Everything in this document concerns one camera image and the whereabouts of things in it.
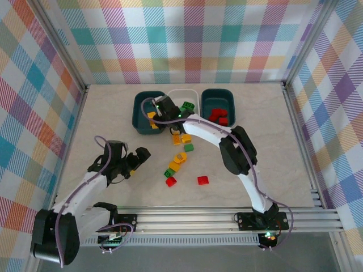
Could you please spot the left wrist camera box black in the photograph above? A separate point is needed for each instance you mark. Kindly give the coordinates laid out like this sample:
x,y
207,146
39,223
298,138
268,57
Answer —
x,y
142,155

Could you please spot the teal plastic container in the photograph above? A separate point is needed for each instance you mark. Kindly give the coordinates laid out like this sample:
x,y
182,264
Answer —
x,y
141,128
215,99

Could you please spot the white plastic container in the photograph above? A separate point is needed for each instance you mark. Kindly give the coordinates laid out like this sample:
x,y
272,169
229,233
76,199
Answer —
x,y
185,95

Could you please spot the aluminium frame post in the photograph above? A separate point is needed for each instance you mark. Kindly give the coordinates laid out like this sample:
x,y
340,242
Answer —
x,y
63,42
308,42

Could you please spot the aluminium side rail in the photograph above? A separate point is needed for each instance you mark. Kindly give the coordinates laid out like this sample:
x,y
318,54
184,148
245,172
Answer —
x,y
76,119
295,119

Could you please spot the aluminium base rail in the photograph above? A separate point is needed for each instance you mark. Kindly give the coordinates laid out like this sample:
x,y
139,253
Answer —
x,y
184,219

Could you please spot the black controller box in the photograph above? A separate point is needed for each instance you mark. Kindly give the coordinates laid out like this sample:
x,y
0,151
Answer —
x,y
106,241
269,240

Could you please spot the yellow lego brick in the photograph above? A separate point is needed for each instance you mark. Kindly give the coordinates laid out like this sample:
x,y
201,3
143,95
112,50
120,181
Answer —
x,y
154,125
173,166
176,140
186,138
151,115

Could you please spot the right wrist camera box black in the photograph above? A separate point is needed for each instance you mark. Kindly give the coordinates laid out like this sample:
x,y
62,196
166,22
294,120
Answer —
x,y
160,128

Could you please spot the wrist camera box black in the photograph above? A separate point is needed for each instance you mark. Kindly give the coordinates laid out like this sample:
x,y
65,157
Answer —
x,y
142,155
160,128

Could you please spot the aluminium frame leg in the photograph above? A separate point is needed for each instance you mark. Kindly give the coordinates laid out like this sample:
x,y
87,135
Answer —
x,y
341,255

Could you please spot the green lego brick black print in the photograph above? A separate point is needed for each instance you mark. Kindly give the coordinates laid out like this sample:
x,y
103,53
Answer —
x,y
188,105
169,172

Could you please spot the yellow oval lego grey disc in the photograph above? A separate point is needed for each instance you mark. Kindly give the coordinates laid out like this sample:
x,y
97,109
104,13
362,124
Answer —
x,y
180,157

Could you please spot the red lego brick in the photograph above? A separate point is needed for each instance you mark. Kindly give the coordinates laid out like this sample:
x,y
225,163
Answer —
x,y
223,121
202,180
224,113
217,110
213,117
171,181

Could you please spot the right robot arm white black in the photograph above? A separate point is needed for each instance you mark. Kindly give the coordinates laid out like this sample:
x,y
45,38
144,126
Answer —
x,y
238,153

